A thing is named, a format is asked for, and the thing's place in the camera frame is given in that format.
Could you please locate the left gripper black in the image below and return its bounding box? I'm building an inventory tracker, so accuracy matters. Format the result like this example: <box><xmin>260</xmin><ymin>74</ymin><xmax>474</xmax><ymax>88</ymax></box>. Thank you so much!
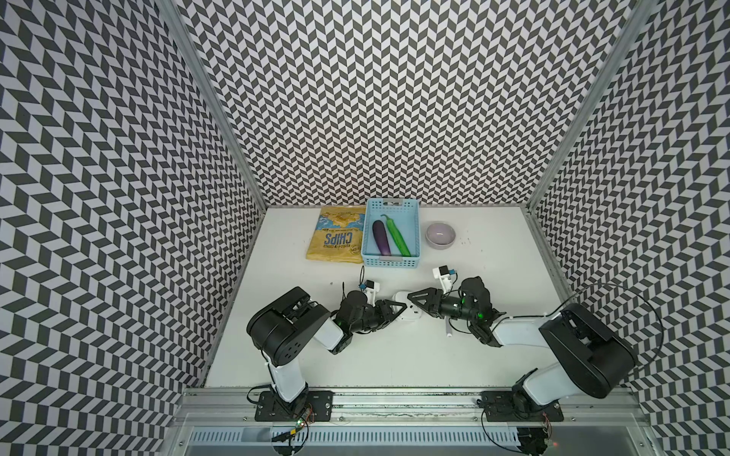
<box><xmin>351</xmin><ymin>299</ymin><xmax>407</xmax><ymax>334</ymax></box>

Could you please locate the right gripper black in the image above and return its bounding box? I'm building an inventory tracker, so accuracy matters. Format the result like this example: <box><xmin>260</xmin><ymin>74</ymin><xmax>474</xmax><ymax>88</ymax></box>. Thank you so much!
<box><xmin>407</xmin><ymin>287</ymin><xmax>476</xmax><ymax>321</ymax></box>

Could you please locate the white square alarm clock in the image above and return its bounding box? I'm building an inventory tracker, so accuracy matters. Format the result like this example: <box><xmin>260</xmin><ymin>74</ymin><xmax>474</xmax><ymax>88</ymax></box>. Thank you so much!
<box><xmin>393</xmin><ymin>291</ymin><xmax>423</xmax><ymax>322</ymax></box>

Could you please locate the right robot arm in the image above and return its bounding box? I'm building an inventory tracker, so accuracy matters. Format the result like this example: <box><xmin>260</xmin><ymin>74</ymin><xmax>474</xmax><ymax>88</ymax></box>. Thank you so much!
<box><xmin>405</xmin><ymin>277</ymin><xmax>639</xmax><ymax>416</ymax></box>

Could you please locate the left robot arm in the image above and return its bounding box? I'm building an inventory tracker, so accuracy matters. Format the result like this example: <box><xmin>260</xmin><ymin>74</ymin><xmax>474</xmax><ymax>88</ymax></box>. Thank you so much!
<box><xmin>246</xmin><ymin>286</ymin><xmax>408</xmax><ymax>413</ymax></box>

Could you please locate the green toy cucumber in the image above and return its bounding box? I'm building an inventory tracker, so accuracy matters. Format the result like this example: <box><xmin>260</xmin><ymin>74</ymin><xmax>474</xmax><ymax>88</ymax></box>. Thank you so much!
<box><xmin>383</xmin><ymin>215</ymin><xmax>411</xmax><ymax>258</ymax></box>

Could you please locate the lilac bowl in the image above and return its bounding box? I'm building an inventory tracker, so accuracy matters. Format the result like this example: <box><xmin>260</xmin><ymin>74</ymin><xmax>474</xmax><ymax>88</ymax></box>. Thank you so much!
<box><xmin>425</xmin><ymin>222</ymin><xmax>456</xmax><ymax>250</ymax></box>

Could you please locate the purple toy eggplant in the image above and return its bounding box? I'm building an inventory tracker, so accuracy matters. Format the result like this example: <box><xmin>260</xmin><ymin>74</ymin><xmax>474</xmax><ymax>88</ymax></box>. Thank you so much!
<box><xmin>372</xmin><ymin>220</ymin><xmax>392</xmax><ymax>256</ymax></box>

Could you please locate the light blue plastic basket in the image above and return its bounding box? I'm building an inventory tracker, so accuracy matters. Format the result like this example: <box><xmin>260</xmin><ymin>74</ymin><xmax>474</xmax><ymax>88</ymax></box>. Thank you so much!
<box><xmin>361</xmin><ymin>198</ymin><xmax>421</xmax><ymax>269</ymax></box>

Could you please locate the yellow chips bag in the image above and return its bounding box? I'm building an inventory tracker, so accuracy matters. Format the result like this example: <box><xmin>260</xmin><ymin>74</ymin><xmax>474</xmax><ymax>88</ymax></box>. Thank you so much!
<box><xmin>306</xmin><ymin>206</ymin><xmax>366</xmax><ymax>264</ymax></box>

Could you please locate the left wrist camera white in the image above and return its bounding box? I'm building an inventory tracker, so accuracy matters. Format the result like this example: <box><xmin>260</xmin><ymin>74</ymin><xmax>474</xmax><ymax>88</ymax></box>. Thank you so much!
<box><xmin>359</xmin><ymin>279</ymin><xmax>380</xmax><ymax>306</ymax></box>

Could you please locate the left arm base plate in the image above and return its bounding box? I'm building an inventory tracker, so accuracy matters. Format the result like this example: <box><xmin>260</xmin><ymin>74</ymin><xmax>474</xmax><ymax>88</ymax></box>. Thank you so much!
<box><xmin>255</xmin><ymin>389</ymin><xmax>335</xmax><ymax>423</ymax></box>

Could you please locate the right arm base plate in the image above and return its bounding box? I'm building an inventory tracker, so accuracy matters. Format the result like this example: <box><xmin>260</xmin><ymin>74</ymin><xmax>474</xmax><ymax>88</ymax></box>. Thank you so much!
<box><xmin>477</xmin><ymin>391</ymin><xmax>565</xmax><ymax>423</ymax></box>

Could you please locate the aluminium front rail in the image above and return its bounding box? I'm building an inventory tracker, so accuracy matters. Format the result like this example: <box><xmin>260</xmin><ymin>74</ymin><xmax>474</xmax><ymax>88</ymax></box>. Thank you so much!
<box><xmin>171</xmin><ymin>387</ymin><xmax>649</xmax><ymax>428</ymax></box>

